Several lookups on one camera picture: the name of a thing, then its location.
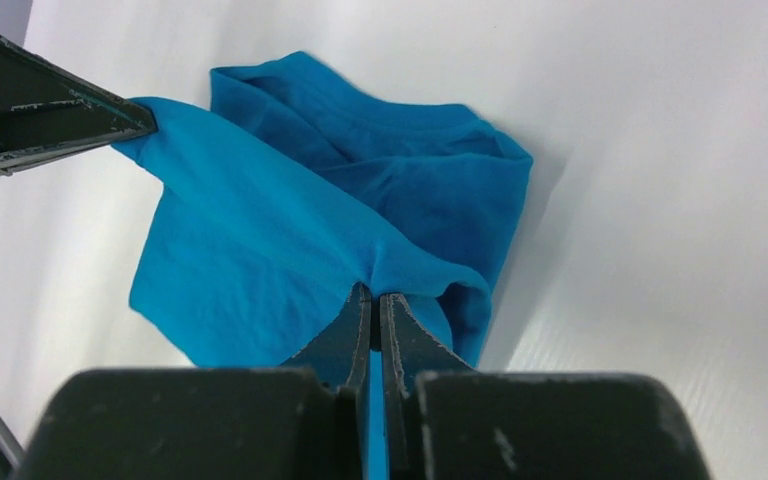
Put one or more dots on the blue t shirt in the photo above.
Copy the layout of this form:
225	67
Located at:
293	186

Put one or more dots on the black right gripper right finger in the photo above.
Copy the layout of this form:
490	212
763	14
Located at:
445	420

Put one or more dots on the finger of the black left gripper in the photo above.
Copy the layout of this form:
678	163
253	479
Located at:
47	113

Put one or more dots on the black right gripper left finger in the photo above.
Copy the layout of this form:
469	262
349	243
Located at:
304	419

